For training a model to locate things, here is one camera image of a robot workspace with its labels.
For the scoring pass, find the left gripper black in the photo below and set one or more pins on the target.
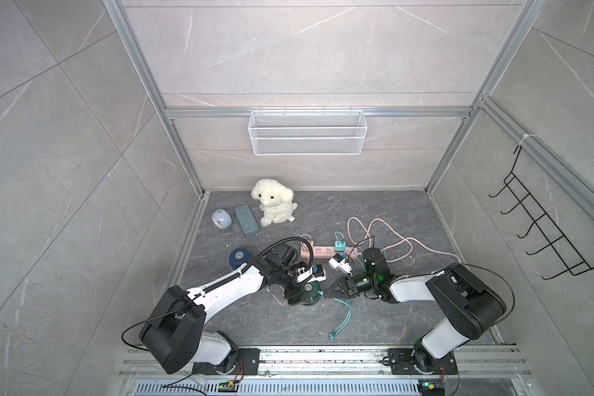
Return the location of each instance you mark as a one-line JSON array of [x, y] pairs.
[[295, 295]]

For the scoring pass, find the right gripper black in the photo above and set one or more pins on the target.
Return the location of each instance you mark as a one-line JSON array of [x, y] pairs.
[[345, 283]]

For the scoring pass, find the green cordless meat grinder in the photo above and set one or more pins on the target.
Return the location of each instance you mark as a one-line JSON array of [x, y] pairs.
[[313, 290]]

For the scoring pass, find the teal usb wall charger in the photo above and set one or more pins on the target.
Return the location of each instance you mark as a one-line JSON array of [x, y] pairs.
[[340, 246]]

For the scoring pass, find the pink usb wall charger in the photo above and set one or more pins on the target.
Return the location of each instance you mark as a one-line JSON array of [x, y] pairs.
[[308, 239]]

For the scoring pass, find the blue cordless meat grinder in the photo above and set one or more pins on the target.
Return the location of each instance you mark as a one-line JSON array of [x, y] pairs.
[[238, 257]]

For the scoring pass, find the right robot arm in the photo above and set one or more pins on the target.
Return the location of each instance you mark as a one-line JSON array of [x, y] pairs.
[[469, 306]]

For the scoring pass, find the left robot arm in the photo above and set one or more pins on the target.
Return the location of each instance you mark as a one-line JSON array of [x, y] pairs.
[[174, 332]]

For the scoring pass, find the pink power strip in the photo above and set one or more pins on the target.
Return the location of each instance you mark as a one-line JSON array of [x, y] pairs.
[[323, 252]]

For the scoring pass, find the grey-blue rectangular case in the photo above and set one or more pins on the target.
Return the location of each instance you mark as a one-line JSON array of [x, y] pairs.
[[246, 220]]

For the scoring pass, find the white plush dog toy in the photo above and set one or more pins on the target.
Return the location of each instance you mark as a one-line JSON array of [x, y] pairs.
[[276, 201]]

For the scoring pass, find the light blue round gadget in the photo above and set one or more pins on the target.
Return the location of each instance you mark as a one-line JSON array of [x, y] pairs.
[[222, 220]]

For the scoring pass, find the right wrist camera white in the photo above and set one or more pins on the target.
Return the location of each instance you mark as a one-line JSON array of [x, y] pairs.
[[339, 263]]

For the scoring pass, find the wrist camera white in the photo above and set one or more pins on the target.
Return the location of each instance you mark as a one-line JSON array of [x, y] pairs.
[[339, 263], [315, 273]]

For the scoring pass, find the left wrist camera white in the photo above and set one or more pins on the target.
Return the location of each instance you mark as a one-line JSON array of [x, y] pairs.
[[315, 273]]

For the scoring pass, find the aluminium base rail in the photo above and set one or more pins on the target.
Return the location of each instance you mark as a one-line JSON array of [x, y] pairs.
[[334, 370]]

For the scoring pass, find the white wire mesh basket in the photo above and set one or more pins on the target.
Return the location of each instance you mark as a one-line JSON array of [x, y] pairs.
[[276, 133]]

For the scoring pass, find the black wire hook rack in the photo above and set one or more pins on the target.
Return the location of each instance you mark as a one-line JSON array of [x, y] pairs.
[[572, 261]]

